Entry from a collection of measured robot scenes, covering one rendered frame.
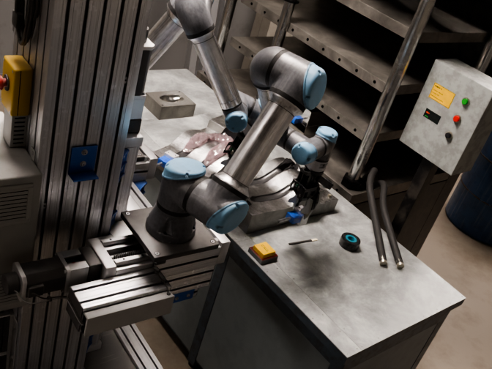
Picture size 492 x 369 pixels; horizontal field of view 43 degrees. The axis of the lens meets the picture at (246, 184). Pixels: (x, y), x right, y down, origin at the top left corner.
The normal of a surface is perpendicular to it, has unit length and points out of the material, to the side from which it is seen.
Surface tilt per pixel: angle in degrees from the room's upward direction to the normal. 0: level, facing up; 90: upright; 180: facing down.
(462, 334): 0
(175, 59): 90
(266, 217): 90
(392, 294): 0
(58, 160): 90
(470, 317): 0
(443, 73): 90
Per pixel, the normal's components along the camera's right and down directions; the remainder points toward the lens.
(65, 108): 0.55, 0.56
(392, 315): 0.26, -0.82
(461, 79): -0.76, 0.15
